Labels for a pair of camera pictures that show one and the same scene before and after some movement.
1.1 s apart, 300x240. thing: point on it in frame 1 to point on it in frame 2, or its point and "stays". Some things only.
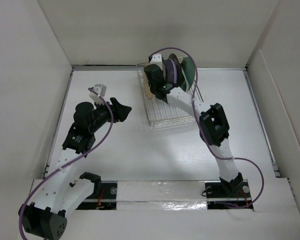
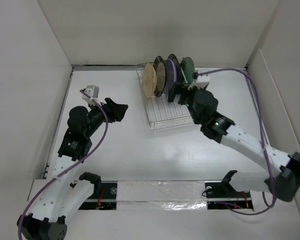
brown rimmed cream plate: (181, 80) stays
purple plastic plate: (171, 71) stays
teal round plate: (189, 72) stays
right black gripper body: (160, 70) to (197, 120)
